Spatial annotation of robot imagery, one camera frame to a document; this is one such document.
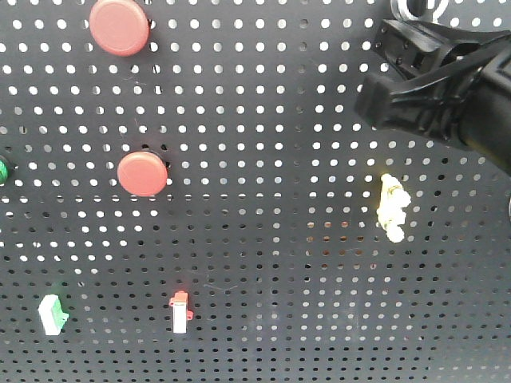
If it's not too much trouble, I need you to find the black and silver rotary knob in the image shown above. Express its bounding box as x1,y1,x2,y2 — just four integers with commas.
389,0,450,24

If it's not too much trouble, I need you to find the black perforated pegboard panel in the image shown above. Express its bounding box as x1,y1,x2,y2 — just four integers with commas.
1,1,510,382

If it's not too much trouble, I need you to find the green push button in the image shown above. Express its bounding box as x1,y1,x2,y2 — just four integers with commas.
0,156,10,185

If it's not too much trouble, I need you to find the green and white toggle switch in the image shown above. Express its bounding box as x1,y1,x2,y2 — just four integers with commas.
38,294,69,336

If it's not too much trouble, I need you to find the yellow and white toggle switch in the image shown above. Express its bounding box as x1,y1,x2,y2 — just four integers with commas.
376,173,411,243

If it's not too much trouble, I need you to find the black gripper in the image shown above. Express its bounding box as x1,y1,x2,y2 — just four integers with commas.
355,19,510,174

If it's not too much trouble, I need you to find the red and white toggle switch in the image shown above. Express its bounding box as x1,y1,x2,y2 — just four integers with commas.
168,290,194,334

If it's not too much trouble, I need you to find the large upper red button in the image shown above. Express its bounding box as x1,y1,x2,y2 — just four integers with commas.
89,0,150,57

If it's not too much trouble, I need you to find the lower red push button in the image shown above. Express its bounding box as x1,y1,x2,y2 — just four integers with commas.
117,151,168,197

